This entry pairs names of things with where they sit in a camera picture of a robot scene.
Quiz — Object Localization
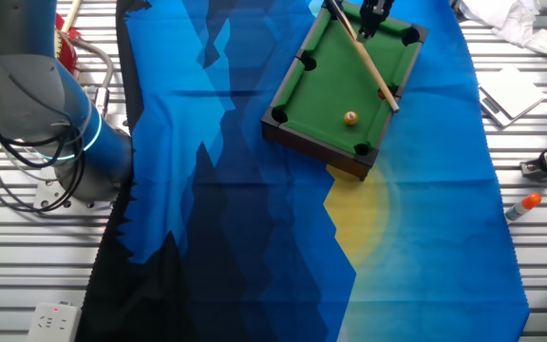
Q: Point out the wooden pool cue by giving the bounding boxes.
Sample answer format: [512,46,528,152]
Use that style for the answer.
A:
[326,0,401,114]

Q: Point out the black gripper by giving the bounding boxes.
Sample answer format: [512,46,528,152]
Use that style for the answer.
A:
[359,0,396,40]

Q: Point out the black cable bundle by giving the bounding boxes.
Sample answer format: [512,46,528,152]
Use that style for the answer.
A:
[0,85,87,214]

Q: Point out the wooden drumstick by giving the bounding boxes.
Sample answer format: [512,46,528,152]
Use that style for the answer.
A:
[59,0,84,34]

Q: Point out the mini green pool table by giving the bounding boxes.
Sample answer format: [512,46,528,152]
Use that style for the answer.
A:
[260,0,429,181]

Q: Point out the white crumpled paper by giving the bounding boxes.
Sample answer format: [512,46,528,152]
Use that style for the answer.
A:
[458,0,547,80]

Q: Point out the glue stick orange cap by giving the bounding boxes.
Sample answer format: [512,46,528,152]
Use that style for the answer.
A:
[504,192,543,224]

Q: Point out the grey hose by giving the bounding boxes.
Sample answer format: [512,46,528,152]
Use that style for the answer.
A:
[66,35,115,118]

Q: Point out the white power strip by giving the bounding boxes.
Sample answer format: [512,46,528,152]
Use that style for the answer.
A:
[26,301,83,342]

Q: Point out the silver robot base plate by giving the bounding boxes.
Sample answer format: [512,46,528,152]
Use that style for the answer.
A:
[33,178,127,213]

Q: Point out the white scale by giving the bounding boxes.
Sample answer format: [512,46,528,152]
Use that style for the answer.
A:
[478,65,546,128]

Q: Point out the blue mountain print cloth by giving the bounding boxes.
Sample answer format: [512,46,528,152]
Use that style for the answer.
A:
[74,0,531,342]

